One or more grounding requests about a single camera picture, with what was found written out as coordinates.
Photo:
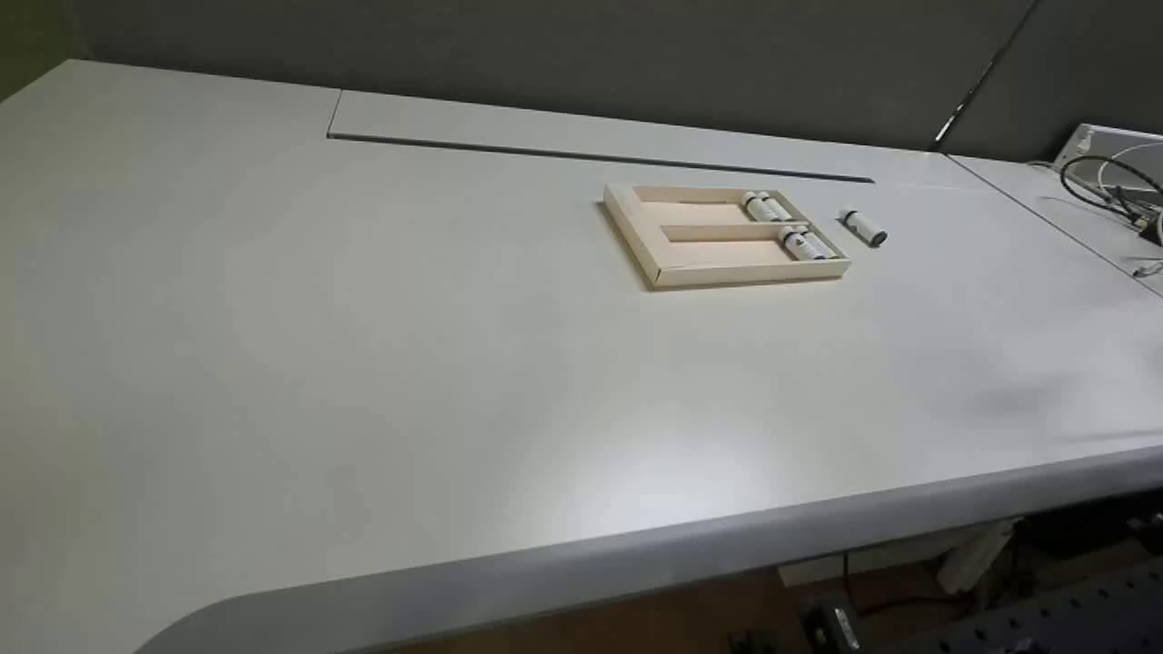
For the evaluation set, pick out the grey fabric partition panel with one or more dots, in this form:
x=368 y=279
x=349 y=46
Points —
x=1075 y=61
x=546 y=61

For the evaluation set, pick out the white box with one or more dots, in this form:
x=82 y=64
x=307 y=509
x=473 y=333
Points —
x=1096 y=141

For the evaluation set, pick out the small white labelled bottle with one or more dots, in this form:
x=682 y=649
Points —
x=770 y=206
x=753 y=207

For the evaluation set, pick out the white table leg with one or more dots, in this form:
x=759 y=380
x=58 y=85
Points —
x=976 y=557

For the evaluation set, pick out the wooden two-compartment tray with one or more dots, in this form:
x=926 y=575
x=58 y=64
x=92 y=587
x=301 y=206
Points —
x=690 y=260

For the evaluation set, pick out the black perforated board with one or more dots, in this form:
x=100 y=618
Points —
x=1065 y=618

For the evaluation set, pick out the small bottle with blue cap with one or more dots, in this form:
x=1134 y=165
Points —
x=794 y=240

